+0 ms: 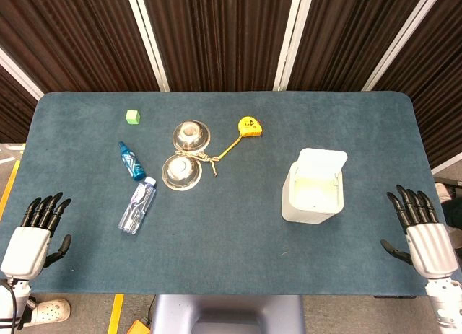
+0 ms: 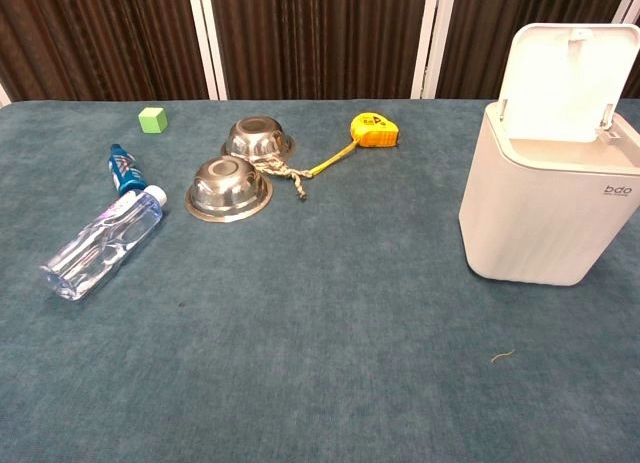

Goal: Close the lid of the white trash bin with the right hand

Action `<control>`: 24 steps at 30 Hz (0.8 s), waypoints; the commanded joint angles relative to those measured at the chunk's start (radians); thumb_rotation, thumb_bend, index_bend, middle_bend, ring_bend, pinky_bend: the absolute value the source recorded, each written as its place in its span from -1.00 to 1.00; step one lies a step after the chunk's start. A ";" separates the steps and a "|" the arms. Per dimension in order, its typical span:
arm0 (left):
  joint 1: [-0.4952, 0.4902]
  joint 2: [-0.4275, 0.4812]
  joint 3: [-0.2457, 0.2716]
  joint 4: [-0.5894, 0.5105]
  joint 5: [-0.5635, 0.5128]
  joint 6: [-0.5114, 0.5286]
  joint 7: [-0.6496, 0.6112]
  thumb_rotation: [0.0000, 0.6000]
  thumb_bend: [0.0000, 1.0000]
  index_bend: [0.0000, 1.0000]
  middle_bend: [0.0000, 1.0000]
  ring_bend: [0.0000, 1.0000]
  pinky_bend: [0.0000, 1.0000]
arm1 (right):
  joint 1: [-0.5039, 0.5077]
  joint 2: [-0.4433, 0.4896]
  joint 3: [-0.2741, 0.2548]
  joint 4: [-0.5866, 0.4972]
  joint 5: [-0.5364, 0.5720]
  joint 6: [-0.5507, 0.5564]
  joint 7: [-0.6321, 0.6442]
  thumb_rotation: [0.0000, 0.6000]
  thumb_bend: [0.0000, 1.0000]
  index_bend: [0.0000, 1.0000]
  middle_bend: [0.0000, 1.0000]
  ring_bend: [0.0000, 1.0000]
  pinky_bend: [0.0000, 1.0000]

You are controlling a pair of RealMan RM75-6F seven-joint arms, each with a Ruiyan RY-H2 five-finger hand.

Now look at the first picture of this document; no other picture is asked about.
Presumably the braided beige rope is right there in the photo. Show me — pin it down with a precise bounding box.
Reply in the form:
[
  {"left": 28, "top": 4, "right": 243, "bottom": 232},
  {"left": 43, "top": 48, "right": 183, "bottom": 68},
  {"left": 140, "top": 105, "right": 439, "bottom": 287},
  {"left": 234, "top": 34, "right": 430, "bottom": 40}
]
[{"left": 175, "top": 149, "right": 220, "bottom": 177}]

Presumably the small blue patterned bottle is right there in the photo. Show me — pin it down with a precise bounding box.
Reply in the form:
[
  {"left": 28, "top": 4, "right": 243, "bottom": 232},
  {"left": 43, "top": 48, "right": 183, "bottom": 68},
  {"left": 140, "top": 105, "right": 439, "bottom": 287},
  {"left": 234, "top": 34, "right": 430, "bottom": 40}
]
[{"left": 118, "top": 141, "right": 147, "bottom": 181}]

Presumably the left black-fingered white robot hand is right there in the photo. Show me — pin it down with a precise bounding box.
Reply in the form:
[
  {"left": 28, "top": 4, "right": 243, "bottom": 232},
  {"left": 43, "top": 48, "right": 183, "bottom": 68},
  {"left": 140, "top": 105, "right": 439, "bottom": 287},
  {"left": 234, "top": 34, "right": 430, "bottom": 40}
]
[{"left": 0, "top": 192, "right": 72, "bottom": 281}]

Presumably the dark brown curtain panel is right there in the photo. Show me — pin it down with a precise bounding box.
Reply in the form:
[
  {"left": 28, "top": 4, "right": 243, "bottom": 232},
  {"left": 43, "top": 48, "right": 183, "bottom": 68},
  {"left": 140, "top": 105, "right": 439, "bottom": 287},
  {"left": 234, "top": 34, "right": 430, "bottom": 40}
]
[
  {"left": 0, "top": 0, "right": 160, "bottom": 94},
  {"left": 139, "top": 0, "right": 296, "bottom": 92},
  {"left": 287, "top": 0, "right": 436, "bottom": 92},
  {"left": 373, "top": 0, "right": 462, "bottom": 169},
  {"left": 0, "top": 65, "right": 38, "bottom": 144}
]

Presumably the yellow floor tape strip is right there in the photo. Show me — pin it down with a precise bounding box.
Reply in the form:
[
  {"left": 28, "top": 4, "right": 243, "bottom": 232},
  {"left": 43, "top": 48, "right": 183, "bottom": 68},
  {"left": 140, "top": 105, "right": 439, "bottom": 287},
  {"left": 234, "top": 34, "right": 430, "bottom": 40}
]
[
  {"left": 107, "top": 293, "right": 125, "bottom": 334},
  {"left": 0, "top": 159, "right": 21, "bottom": 220}
]

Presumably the pale pink shoe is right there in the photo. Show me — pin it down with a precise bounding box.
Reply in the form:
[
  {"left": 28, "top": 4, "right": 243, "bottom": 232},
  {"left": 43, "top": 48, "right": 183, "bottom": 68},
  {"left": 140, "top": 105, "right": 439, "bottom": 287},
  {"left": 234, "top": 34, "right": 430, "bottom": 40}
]
[{"left": 434, "top": 182, "right": 453, "bottom": 206}]

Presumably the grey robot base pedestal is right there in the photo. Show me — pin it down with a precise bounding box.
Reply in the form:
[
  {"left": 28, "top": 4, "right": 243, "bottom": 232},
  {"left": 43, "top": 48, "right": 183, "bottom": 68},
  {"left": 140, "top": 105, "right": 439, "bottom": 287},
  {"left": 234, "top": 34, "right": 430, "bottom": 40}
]
[{"left": 149, "top": 294, "right": 306, "bottom": 334}]

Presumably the blue felt table cloth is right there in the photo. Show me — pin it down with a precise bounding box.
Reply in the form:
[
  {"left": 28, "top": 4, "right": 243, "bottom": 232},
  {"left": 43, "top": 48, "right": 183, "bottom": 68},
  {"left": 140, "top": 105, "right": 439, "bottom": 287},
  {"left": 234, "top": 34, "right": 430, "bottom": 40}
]
[{"left": 0, "top": 91, "right": 434, "bottom": 297}]

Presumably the steel bowl with wide rim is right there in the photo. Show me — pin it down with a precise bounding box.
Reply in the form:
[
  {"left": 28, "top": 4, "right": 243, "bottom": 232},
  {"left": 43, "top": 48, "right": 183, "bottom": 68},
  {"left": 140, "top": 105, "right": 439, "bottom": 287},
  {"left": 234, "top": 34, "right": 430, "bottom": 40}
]
[
  {"left": 161, "top": 154, "right": 202, "bottom": 191},
  {"left": 172, "top": 120, "right": 212, "bottom": 150}
]

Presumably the orange floor box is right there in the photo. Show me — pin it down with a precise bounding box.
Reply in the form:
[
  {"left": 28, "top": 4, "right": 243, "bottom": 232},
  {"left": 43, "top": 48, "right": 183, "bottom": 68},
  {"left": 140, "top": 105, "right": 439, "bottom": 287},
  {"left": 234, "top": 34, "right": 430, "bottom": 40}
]
[{"left": 126, "top": 319, "right": 152, "bottom": 334}]

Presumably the white open-lid trash bin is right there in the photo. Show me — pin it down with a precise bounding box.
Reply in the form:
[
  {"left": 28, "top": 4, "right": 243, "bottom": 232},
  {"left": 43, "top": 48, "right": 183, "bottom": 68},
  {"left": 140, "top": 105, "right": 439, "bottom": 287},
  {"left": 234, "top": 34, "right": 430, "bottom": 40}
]
[{"left": 281, "top": 160, "right": 344, "bottom": 225}]

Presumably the yellow tape measure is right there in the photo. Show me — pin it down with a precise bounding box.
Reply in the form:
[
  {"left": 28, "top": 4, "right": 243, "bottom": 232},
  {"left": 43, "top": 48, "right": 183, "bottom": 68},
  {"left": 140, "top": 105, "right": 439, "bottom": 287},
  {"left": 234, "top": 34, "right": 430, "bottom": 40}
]
[{"left": 215, "top": 116, "right": 263, "bottom": 160}]

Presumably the right black-fingered white robot hand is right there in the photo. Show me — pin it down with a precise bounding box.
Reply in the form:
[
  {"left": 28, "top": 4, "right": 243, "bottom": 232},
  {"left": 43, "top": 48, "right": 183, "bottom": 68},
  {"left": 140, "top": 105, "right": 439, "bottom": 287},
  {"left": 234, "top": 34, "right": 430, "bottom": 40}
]
[{"left": 380, "top": 184, "right": 459, "bottom": 280}]

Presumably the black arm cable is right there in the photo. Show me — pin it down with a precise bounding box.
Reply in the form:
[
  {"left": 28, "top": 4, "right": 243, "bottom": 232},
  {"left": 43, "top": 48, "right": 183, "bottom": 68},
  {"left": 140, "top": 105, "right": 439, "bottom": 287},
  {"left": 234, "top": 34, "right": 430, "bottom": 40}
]
[{"left": 0, "top": 278, "right": 19, "bottom": 334}]

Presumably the white clog shoe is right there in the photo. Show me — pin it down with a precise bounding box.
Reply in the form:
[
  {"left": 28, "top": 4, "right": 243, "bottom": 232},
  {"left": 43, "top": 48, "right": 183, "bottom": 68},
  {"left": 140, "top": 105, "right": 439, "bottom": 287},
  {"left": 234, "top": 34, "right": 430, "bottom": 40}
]
[{"left": 25, "top": 298, "right": 71, "bottom": 327}]

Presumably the clear plastic water bottle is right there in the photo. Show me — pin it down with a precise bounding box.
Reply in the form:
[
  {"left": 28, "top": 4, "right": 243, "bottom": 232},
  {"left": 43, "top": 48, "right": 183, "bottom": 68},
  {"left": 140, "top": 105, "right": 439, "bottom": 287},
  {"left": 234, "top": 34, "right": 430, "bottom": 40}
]
[{"left": 118, "top": 176, "right": 158, "bottom": 235}]

